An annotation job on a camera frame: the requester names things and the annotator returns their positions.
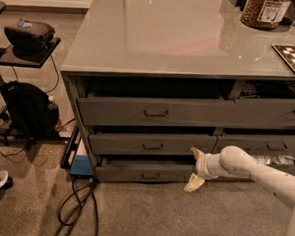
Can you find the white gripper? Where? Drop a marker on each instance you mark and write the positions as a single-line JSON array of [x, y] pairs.
[[202, 166]]

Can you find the grey drawer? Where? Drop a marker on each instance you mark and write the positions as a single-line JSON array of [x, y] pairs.
[[294, 169], [136, 111], [150, 143], [264, 104], [272, 145], [145, 169]]

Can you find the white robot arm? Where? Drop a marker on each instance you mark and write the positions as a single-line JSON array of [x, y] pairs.
[[281, 187]]

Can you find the white items in drawer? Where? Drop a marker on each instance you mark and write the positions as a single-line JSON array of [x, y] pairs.
[[275, 160]]

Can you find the grey cabinet with glossy top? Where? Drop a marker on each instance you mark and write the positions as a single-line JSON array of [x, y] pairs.
[[170, 49]]

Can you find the blue box on floor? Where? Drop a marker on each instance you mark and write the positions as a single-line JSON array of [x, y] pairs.
[[81, 166]]

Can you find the clear jar of nuts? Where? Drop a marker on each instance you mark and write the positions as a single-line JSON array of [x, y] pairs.
[[264, 14]]

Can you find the black backpack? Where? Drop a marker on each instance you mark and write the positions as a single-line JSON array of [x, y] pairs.
[[29, 108]]

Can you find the blue cloth on pouch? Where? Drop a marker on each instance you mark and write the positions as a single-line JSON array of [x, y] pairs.
[[24, 24]]

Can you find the black side stand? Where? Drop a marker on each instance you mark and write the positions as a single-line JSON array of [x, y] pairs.
[[14, 57]]

